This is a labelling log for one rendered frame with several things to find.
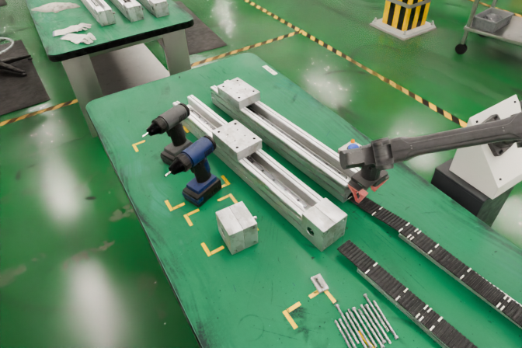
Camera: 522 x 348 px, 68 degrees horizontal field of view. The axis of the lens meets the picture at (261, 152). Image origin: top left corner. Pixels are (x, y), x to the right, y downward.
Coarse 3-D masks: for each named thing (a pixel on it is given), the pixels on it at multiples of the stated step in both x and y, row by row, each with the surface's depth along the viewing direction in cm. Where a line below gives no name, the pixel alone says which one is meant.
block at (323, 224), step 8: (328, 200) 117; (312, 208) 115; (320, 208) 115; (328, 208) 115; (336, 208) 115; (304, 216) 113; (312, 216) 113; (320, 216) 113; (328, 216) 113; (336, 216) 113; (344, 216) 113; (304, 224) 116; (312, 224) 112; (320, 224) 111; (328, 224) 111; (336, 224) 112; (344, 224) 116; (304, 232) 118; (312, 232) 114; (320, 232) 110; (328, 232) 111; (336, 232) 115; (312, 240) 116; (320, 240) 112; (328, 240) 114; (320, 248) 114
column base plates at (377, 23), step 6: (372, 24) 420; (378, 24) 414; (384, 24) 413; (426, 24) 409; (432, 24) 406; (384, 30) 409; (390, 30) 403; (396, 30) 400; (408, 30) 399; (414, 30) 399; (420, 30) 399; (426, 30) 403; (396, 36) 397; (402, 36) 392; (408, 36) 393; (414, 36) 396
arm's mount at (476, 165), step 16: (512, 96) 132; (496, 112) 129; (512, 112) 131; (464, 160) 132; (480, 160) 126; (496, 160) 126; (512, 160) 128; (464, 176) 134; (480, 176) 129; (496, 176) 125; (512, 176) 127; (496, 192) 126
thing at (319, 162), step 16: (240, 112) 161; (256, 112) 163; (272, 112) 155; (256, 128) 154; (272, 128) 147; (288, 128) 149; (272, 144) 150; (288, 144) 140; (304, 144) 145; (320, 144) 139; (288, 160) 145; (304, 160) 137; (320, 160) 137; (336, 160) 133; (320, 176) 132; (336, 176) 127; (336, 192) 129
